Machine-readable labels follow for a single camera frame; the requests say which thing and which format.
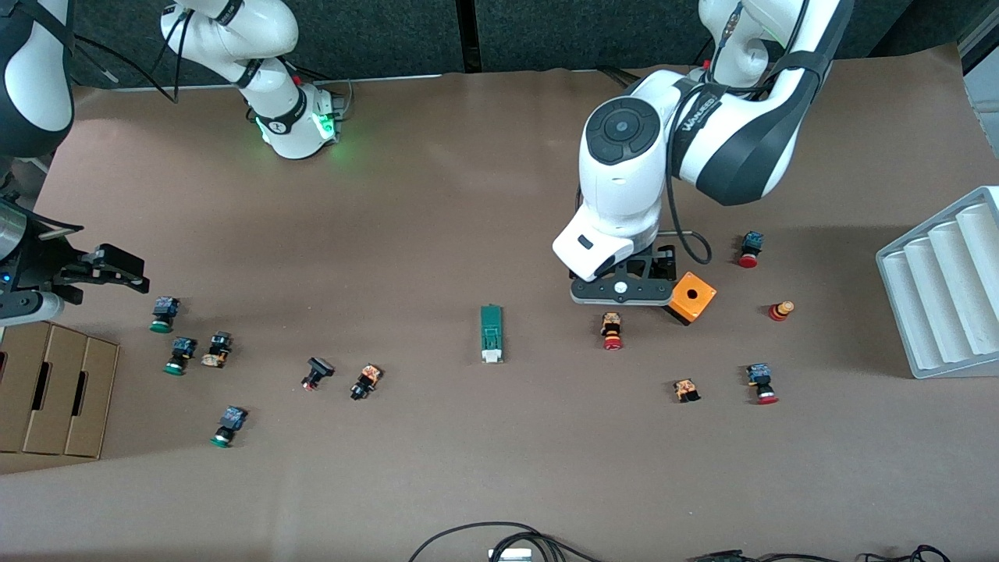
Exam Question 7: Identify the green load switch white handle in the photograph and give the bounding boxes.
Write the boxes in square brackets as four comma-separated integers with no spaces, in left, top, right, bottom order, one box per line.
[479,304,507,365]

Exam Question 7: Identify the grey ridged tray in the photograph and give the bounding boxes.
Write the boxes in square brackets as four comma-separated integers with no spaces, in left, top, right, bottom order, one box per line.
[875,185,999,380]

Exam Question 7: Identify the black cable bundle green connector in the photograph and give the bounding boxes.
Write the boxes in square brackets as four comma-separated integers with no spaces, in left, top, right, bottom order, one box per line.
[685,544,955,562]

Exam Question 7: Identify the black looped cable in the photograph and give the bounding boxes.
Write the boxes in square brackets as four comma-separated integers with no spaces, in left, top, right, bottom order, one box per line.
[407,521,606,562]

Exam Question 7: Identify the brown cardboard divider box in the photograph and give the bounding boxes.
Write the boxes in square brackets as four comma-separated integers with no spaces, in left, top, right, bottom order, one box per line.
[0,318,120,460]

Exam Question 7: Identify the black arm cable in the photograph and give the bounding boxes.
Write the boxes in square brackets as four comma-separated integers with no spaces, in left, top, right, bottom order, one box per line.
[69,8,188,104]
[662,74,713,266]

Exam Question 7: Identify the black square pushbutton red terminals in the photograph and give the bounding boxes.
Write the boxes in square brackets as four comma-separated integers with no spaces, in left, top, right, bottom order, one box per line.
[300,357,336,392]

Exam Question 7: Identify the orange button enclosure box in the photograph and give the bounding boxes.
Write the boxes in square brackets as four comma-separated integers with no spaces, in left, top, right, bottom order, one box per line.
[663,271,718,327]

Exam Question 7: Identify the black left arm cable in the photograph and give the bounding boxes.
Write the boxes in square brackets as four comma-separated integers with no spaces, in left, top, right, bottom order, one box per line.
[662,74,713,266]

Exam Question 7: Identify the grey metal rack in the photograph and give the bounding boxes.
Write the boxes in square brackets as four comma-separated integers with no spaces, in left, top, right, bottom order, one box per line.
[958,23,999,133]

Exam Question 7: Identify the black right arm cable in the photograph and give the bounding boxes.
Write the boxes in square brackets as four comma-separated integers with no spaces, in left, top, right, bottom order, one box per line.
[69,8,188,104]

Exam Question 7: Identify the black pushbutton orange block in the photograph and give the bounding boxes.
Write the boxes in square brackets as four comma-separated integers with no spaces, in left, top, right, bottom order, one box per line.
[201,331,233,369]
[350,363,383,401]

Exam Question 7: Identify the green mushroom pushbutton blue block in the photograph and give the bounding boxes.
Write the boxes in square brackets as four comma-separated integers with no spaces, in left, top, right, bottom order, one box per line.
[150,296,181,334]
[209,405,249,449]
[162,336,197,376]

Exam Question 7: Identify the brown paper table cover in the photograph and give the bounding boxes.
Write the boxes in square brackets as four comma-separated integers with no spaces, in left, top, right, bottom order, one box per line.
[0,43,999,562]

